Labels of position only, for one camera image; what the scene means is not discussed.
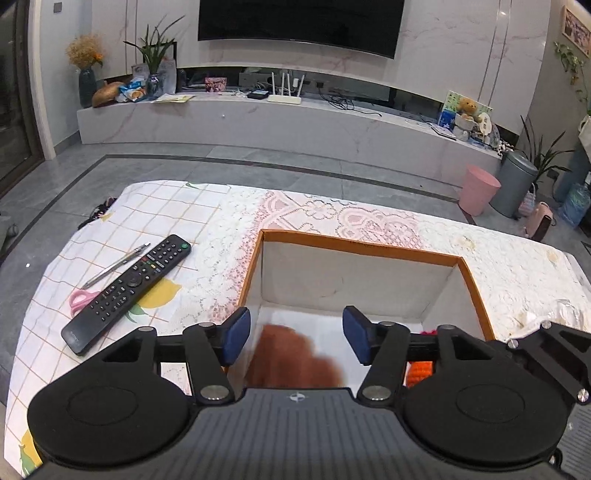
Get white hanging cloth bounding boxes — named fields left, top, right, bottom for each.
left=577, top=114, right=591, bottom=162

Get hanging vine plant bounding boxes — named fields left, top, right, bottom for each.
left=554, top=41, right=591, bottom=116

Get brown round object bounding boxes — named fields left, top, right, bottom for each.
left=91, top=80, right=125, bottom=108

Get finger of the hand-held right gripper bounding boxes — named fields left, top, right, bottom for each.
left=505, top=320, right=591, bottom=407

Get checked fruit print tablecloth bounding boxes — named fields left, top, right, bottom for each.
left=7, top=179, right=259, bottom=478

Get black wall television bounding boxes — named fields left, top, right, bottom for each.
left=198, top=0, right=406, bottom=60

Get white router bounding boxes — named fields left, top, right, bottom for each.
left=268, top=71, right=305, bottom=104

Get blue white snack packet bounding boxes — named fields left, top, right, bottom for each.
left=117, top=76, right=148, bottom=102

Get brown plush toy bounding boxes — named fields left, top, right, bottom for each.
left=245, top=323, right=345, bottom=388

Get silver pen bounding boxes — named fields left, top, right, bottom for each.
left=82, top=242, right=151, bottom=291

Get small woven bag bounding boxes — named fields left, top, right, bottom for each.
left=518, top=184, right=540, bottom=217

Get dried yellow flowers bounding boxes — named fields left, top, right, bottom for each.
left=66, top=34, right=105, bottom=70

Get green plant in glass vase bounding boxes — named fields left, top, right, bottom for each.
left=124, top=15, right=185, bottom=97

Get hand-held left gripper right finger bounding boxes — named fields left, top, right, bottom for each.
left=342, top=305, right=497, bottom=401

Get pink scissors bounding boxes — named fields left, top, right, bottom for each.
left=69, top=288, right=100, bottom=319

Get black remote control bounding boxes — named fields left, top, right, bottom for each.
left=61, top=234, right=192, bottom=357

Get blue water bottle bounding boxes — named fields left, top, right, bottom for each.
left=558, top=172, right=591, bottom=227

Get orange cardboard box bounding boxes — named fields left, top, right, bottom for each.
left=222, top=228, right=495, bottom=393

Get pink trash bin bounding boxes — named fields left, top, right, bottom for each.
left=458, top=165, right=502, bottom=217

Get dark blue vase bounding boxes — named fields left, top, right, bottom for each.
left=78, top=67, right=98, bottom=109

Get framed wall picture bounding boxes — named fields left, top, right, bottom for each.
left=561, top=6, right=591, bottom=46

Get long-leaf potted plant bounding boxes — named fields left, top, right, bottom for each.
left=519, top=115, right=575, bottom=185

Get white marble tv cabinet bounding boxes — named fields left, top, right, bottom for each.
left=76, top=65, right=504, bottom=178

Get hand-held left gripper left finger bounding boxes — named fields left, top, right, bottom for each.
left=99, top=306, right=252, bottom=402

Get orange crochet carrot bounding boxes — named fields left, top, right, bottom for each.
left=404, top=360, right=435, bottom=387

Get grey trash bin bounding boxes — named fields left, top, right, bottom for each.
left=490, top=151, right=539, bottom=219

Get black cables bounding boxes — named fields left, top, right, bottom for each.
left=323, top=90, right=384, bottom=117

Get small pink heater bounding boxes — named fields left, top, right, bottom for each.
left=526, top=202, right=557, bottom=241

